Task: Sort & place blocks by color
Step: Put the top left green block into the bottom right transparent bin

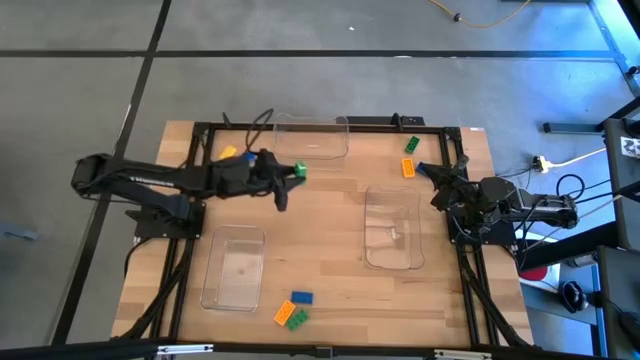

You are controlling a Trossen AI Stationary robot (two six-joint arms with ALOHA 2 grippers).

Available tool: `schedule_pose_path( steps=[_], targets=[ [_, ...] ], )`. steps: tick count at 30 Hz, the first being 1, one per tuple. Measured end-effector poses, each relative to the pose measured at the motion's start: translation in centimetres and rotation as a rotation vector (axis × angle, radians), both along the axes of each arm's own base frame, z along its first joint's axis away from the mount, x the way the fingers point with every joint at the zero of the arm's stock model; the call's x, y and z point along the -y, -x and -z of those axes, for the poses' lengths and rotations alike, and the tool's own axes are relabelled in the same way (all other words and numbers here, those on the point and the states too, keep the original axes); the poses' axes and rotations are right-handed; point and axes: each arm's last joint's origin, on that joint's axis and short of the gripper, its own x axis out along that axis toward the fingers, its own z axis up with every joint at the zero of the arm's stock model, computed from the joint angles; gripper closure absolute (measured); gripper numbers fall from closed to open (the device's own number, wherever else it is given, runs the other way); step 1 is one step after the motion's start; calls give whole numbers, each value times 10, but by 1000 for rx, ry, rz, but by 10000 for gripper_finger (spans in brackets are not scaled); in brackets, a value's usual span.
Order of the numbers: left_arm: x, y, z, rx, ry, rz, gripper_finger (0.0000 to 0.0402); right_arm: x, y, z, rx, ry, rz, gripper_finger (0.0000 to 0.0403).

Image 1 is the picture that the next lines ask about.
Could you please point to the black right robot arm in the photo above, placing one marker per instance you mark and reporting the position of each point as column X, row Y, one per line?
column 545, row 207

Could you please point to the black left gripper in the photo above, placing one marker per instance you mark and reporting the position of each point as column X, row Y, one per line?
column 240, row 177

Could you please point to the red round object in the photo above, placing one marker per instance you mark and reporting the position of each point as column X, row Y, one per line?
column 534, row 274

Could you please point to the grey metal floor rail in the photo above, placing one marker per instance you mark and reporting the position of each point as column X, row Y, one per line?
column 607, row 35

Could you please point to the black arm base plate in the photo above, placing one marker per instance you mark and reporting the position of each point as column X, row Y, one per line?
column 165, row 230
column 502, row 237

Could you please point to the grey flat floor object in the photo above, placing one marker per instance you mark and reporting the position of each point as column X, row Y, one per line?
column 17, row 232

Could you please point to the clear plastic bin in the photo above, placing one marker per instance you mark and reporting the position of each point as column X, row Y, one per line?
column 232, row 270
column 310, row 137
column 395, row 227

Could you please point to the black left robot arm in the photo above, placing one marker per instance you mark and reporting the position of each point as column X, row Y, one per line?
column 150, row 177

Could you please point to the black side cart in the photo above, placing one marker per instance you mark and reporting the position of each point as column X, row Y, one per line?
column 620, row 280
column 622, row 190

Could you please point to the green toy brick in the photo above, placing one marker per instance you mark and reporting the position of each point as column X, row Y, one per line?
column 412, row 144
column 300, row 168
column 298, row 320

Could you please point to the black diagonal beam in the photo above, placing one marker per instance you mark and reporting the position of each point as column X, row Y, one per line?
column 565, row 247

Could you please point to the silver metal bracket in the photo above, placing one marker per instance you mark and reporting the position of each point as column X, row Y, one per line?
column 185, row 349
column 462, row 354

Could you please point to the black headphones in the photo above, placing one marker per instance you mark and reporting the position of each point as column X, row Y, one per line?
column 572, row 295

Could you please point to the black metal table frame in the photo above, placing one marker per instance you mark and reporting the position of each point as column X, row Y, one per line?
column 380, row 128

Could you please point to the black floor stand bar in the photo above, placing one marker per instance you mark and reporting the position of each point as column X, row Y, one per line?
column 570, row 128

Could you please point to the black-white fiducial tag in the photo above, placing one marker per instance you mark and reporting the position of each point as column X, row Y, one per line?
column 631, row 146

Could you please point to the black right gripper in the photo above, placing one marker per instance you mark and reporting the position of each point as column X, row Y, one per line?
column 457, row 190

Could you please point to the yellow-orange toy brick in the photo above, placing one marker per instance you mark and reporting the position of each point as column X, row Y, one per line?
column 284, row 312
column 408, row 167
column 228, row 152

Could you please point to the white power strip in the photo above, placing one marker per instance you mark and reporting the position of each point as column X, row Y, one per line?
column 540, row 163

